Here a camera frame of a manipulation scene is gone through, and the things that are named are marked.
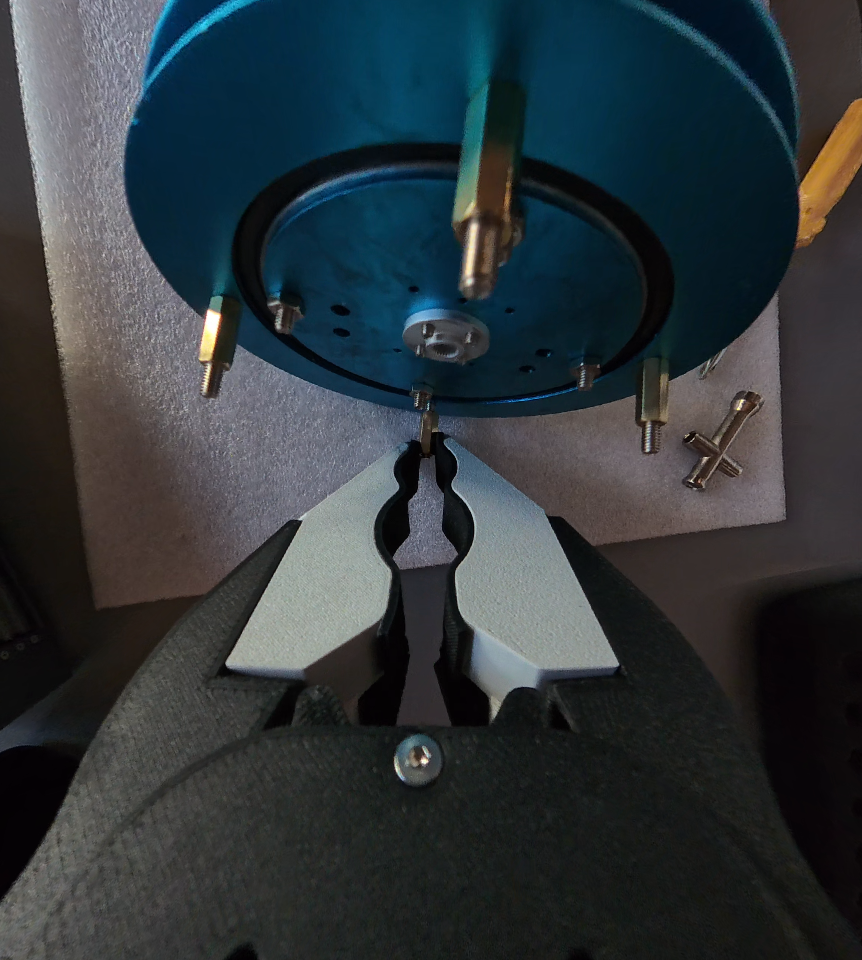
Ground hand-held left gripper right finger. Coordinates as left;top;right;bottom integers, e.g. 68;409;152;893
431;435;621;727

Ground white foam sheet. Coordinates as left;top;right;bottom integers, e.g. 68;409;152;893
9;0;790;610

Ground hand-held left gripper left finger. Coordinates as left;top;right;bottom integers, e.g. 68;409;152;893
225;439;424;725

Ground black perforated foam block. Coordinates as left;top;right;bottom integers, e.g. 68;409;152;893
755;573;862;960

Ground blue metal turntable disc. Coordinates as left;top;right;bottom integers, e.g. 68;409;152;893
125;0;803;459

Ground yellow handled screwdriver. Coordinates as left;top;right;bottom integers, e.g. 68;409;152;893
699;96;862;381

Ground grey desk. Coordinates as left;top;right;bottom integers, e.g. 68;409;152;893
0;0;862;826

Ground silver cross wrench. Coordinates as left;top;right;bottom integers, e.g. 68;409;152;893
682;390;765;492

